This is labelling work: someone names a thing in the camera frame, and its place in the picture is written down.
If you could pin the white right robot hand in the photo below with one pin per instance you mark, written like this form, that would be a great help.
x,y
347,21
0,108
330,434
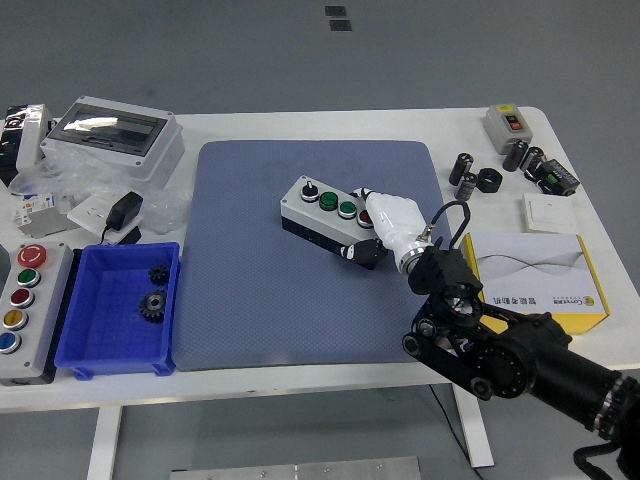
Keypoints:
x,y
395,220

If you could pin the grey four-button control box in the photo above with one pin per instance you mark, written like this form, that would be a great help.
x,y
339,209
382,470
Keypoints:
x,y
300,220

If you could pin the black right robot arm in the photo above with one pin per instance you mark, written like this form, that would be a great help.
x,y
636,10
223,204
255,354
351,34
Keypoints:
x,y
540,360

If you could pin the grey five-button control box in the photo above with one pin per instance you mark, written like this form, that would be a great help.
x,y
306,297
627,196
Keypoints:
x,y
45,325

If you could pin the black cylindrical capacitor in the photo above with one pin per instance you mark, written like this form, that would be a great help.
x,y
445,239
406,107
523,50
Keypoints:
x,y
515,155
461,169
532,160
466,187

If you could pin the black hex nut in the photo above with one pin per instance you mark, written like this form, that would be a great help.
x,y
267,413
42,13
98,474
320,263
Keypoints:
x,y
489,181

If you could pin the yellow and white cardboard box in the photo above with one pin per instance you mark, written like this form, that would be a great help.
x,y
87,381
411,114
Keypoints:
x,y
540,270

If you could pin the grey-blue table mat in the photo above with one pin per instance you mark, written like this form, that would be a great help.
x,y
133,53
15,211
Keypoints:
x,y
260,300

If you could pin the black module with green terminal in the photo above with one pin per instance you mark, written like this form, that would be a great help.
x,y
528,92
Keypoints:
x,y
560,179

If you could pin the dark floor plate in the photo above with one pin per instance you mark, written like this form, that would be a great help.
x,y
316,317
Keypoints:
x,y
340,25
335,11

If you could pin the white table leg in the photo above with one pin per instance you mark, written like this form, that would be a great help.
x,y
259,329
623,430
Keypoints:
x,y
475,430
104,445

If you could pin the small black gear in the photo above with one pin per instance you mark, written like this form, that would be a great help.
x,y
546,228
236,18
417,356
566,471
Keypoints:
x,y
158,275

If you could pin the large black gear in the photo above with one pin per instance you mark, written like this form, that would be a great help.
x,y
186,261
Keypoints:
x,y
152,306

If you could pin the black power adapter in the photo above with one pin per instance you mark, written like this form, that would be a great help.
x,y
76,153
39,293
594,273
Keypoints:
x,y
125,210

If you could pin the blue plastic bin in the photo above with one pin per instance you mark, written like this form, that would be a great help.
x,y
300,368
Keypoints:
x,y
115,340

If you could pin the clear plastic bag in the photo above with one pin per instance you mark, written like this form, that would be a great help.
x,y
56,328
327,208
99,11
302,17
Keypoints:
x,y
85,170

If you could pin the white circuit breaker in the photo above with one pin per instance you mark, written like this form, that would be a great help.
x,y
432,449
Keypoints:
x,y
37,212

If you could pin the white rectangular box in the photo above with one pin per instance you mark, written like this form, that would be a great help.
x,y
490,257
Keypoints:
x,y
30,145

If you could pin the black silver foil bag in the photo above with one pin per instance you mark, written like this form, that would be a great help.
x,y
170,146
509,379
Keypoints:
x,y
9,140

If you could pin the grey two-button switch box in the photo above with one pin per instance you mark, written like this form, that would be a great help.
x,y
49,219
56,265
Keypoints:
x,y
497,127

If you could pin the white switch plate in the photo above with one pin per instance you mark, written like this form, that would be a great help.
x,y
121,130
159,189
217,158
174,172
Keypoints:
x,y
547,212

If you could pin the grey enclosure with clear lid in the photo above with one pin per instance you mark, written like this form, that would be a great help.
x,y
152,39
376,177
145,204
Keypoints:
x,y
150,160

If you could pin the white wall socket plate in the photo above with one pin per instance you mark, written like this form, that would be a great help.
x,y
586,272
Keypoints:
x,y
87,212

